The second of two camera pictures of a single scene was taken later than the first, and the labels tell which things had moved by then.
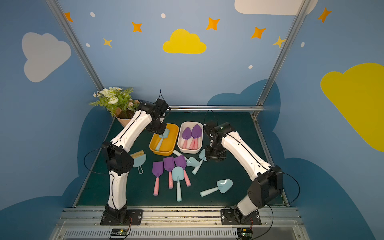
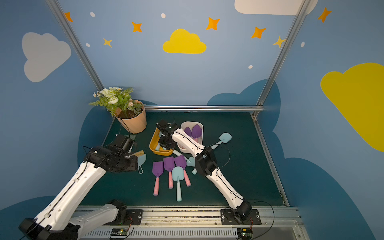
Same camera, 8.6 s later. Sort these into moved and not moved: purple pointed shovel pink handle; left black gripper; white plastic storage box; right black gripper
Moved: left black gripper; right black gripper
Not moved: white plastic storage box; purple pointed shovel pink handle
